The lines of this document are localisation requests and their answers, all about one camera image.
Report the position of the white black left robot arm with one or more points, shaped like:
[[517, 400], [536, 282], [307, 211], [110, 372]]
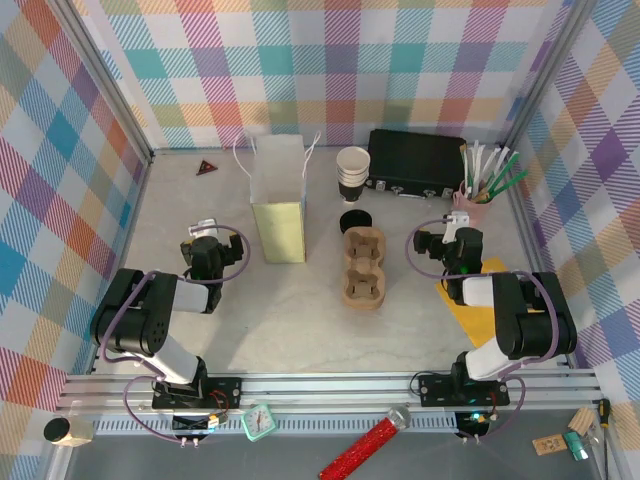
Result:
[[150, 320]]

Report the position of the aluminium frame post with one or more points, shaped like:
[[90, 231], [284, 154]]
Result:
[[545, 75], [107, 85]]

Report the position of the pink cup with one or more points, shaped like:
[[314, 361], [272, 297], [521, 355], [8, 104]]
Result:
[[475, 212]]

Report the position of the teal binder clip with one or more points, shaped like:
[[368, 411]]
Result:
[[576, 445]]

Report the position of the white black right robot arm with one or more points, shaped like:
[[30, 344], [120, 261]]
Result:
[[530, 325]]

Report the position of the red glitter microphone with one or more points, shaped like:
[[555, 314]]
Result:
[[360, 447]]

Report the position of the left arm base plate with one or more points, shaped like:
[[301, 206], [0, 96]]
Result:
[[225, 392]]

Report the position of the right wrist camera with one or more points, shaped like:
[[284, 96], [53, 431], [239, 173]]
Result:
[[457, 218]]

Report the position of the aluminium front rail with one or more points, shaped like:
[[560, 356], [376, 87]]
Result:
[[325, 387]]

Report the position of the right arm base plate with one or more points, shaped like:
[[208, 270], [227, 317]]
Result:
[[435, 390]]

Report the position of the red black triangle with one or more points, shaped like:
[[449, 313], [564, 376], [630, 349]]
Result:
[[205, 168]]

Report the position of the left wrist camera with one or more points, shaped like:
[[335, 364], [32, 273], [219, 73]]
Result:
[[202, 227]]

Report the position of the green plastic stirrer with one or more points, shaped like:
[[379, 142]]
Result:
[[510, 165], [515, 181]]

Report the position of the yellow paper napkin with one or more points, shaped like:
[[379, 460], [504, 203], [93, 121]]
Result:
[[470, 325]]

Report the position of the brown pulp cup carrier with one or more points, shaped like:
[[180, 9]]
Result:
[[362, 260]]

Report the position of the small wooden block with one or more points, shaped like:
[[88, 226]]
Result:
[[581, 420]]

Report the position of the aluminium side rail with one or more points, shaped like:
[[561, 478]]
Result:
[[523, 240]]

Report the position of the black yellow screwdriver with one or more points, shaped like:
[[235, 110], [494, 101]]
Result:
[[604, 412]]

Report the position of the black hard case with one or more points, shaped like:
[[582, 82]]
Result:
[[415, 155]]

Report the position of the yellow paper bag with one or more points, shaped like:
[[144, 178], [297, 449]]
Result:
[[279, 230]]

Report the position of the teal alarm clock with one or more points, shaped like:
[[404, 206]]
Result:
[[259, 422]]

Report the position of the wooden block with black knob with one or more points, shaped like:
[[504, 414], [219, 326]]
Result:
[[75, 432]]

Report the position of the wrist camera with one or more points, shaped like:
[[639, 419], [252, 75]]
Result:
[[202, 227], [457, 218]]

